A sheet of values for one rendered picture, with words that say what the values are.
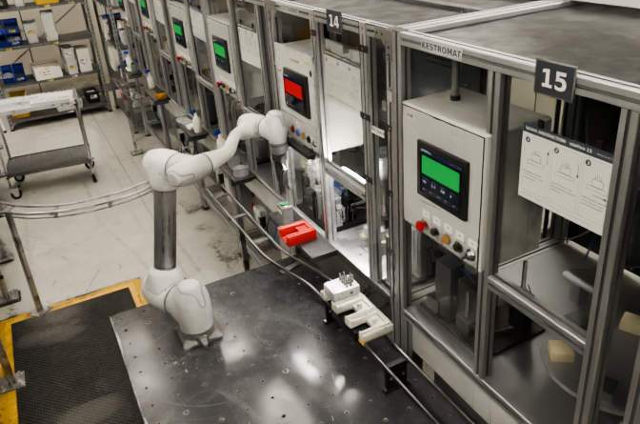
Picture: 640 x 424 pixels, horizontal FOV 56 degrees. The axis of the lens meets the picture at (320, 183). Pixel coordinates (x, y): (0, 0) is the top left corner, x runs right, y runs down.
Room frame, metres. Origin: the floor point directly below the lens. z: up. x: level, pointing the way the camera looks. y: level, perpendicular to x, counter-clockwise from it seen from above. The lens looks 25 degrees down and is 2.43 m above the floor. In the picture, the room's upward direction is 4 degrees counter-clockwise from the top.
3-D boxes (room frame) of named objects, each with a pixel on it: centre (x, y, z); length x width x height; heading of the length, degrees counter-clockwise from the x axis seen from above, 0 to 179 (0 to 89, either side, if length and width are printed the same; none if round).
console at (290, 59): (2.81, -0.02, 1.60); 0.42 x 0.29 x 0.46; 26
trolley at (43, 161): (5.68, 2.72, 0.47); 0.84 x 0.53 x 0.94; 110
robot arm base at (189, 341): (2.19, 0.60, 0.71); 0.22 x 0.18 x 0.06; 26
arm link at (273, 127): (2.77, 0.20, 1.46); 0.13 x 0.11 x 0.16; 50
